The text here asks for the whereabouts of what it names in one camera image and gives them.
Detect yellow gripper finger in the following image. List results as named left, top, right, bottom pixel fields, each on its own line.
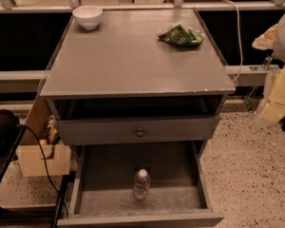
left=252, top=25, right=277, bottom=50
left=259, top=67, right=285, bottom=124

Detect clear plastic water bottle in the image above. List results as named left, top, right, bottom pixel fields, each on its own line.
left=133, top=169, right=151, bottom=200

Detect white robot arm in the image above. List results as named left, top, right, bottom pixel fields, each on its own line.
left=252, top=13, right=285, bottom=124

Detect closed grey upper drawer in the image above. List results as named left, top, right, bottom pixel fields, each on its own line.
left=56, top=115, right=219, bottom=145

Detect round dark drawer knob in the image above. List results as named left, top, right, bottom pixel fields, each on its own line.
left=136, top=128, right=144, bottom=138

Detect open grey lower drawer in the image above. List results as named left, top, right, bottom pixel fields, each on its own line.
left=58, top=142, right=224, bottom=228

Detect metal diagonal brace rod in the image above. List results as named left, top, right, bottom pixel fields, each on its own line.
left=244, top=55, right=273, bottom=113

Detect green snack bag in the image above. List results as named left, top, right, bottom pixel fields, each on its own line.
left=158, top=24, right=204, bottom=47

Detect grey wooden cabinet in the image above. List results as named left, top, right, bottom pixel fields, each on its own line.
left=41, top=9, right=234, bottom=162

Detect white ceramic bowl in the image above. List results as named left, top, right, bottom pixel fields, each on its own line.
left=72, top=5, right=103, bottom=29

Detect items inside cardboard box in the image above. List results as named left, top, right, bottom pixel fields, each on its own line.
left=39, top=115, right=61, bottom=145

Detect cardboard box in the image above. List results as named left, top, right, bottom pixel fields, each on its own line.
left=16, top=97, right=71, bottom=177

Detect black bag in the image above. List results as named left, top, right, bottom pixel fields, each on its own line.
left=0, top=109, right=19, bottom=156

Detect black cable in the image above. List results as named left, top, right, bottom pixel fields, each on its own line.
left=17, top=123, right=69, bottom=219

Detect black stand frame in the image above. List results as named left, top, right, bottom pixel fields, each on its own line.
left=0, top=124, right=71, bottom=228

